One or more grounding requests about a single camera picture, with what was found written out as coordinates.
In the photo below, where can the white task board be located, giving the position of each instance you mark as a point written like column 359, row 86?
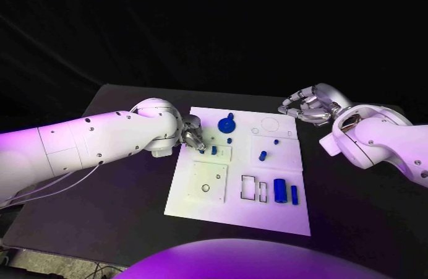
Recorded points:
column 241, row 214

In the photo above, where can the blue gear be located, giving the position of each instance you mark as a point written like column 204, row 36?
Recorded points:
column 227, row 126

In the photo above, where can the thin long blue cylinder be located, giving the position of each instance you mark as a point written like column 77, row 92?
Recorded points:
column 294, row 195

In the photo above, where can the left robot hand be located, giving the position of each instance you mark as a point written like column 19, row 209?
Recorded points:
column 192, row 132

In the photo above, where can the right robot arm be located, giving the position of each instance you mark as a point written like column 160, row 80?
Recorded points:
column 384, row 139

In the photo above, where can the short blue cylinder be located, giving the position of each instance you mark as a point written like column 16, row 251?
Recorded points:
column 263, row 156

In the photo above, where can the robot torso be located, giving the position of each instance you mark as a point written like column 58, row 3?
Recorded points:
column 247, row 260

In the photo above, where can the thick long blue cylinder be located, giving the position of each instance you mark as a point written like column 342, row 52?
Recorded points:
column 280, row 190

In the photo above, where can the blue block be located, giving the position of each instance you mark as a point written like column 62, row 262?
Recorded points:
column 214, row 150

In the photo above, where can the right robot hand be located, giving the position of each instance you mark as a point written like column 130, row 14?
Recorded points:
column 320, row 102

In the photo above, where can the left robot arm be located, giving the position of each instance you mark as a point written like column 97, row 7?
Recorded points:
column 100, row 139

